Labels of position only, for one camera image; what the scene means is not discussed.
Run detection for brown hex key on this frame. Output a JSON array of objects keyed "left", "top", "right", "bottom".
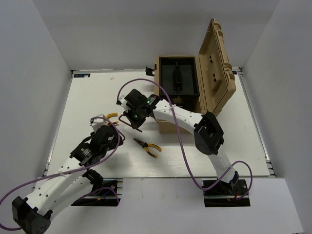
[{"left": 118, "top": 114, "right": 142, "bottom": 133}]

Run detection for black toolbox tray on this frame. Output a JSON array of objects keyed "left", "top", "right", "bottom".
[{"left": 159, "top": 57, "right": 199, "bottom": 98}]

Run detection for tan plastic toolbox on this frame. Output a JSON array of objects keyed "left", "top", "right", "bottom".
[{"left": 153, "top": 17, "right": 236, "bottom": 135}]

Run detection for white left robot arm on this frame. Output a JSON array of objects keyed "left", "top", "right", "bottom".
[{"left": 12, "top": 125, "right": 122, "bottom": 234}]

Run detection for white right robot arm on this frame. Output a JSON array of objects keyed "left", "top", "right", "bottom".
[{"left": 118, "top": 89, "right": 239, "bottom": 195}]

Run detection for black toolbox latch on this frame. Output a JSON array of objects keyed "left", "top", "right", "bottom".
[{"left": 145, "top": 65, "right": 156, "bottom": 77}]

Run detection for blue label sticker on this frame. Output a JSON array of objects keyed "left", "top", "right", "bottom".
[{"left": 74, "top": 74, "right": 91, "bottom": 78}]

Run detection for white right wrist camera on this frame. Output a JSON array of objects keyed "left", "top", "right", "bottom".
[{"left": 117, "top": 96, "right": 130, "bottom": 112}]

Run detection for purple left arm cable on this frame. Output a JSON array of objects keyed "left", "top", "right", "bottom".
[{"left": 0, "top": 116, "right": 126, "bottom": 231}]

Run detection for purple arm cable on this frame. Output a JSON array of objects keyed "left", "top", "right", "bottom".
[
  {"left": 116, "top": 78, "right": 253, "bottom": 202},
  {"left": 0, "top": 116, "right": 126, "bottom": 231}
]

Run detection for small yellow handled pliers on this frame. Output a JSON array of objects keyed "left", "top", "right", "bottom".
[{"left": 105, "top": 113, "right": 119, "bottom": 125}]

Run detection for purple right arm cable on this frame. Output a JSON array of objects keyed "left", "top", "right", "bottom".
[{"left": 116, "top": 78, "right": 253, "bottom": 202}]

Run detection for large yellow handled pliers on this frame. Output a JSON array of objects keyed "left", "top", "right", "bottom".
[{"left": 133, "top": 138, "right": 162, "bottom": 158}]

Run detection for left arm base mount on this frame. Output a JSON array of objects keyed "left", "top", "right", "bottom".
[{"left": 71, "top": 178, "right": 123, "bottom": 207}]

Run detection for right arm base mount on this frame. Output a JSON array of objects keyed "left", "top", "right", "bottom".
[{"left": 203, "top": 179, "right": 251, "bottom": 208}]

